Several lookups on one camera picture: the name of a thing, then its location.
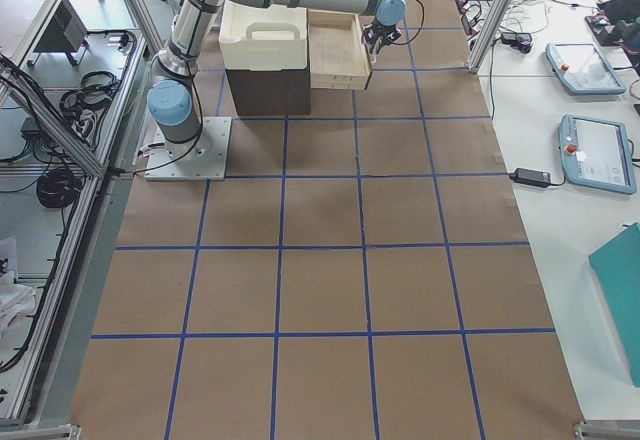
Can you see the dark wooden cabinet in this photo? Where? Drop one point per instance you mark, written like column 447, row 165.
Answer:
column 270, row 93

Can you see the aluminium frame post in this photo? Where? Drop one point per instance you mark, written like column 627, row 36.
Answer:
column 487, row 33

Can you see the teal box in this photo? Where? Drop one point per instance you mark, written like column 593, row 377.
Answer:
column 616, row 264

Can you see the white plastic tray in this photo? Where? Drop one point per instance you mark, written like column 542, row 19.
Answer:
column 256, row 38

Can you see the teach pendant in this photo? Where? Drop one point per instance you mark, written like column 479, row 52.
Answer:
column 583, row 69
column 596, row 153

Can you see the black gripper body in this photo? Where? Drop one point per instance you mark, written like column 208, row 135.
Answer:
column 378, row 34

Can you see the black power adapter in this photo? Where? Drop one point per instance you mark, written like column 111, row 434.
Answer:
column 530, row 177

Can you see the near teach pendant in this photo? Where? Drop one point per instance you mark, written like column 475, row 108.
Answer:
column 596, row 153

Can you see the far teach pendant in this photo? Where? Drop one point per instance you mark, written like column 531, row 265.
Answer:
column 583, row 69

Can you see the wooden drawer with white handle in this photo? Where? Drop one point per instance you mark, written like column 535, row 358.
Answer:
column 338, row 59

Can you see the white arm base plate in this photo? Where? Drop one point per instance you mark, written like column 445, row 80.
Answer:
column 206, row 159

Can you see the grey metal box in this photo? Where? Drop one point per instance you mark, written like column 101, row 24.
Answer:
column 65, row 33

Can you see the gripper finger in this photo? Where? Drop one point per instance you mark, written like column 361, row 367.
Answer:
column 374, row 50
column 385, row 41

